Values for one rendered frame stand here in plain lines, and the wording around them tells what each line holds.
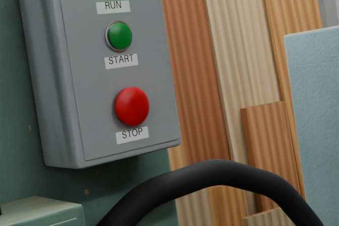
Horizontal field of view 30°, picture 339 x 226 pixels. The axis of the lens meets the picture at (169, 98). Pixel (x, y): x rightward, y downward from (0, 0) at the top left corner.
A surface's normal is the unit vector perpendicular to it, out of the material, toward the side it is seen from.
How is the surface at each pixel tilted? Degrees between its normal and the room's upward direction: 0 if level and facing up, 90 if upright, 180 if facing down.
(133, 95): 81
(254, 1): 87
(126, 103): 86
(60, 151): 90
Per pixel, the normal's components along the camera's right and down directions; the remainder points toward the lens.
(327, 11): -0.87, 0.15
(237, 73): 0.44, -0.08
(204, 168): 0.40, -0.64
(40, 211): -0.15, -0.99
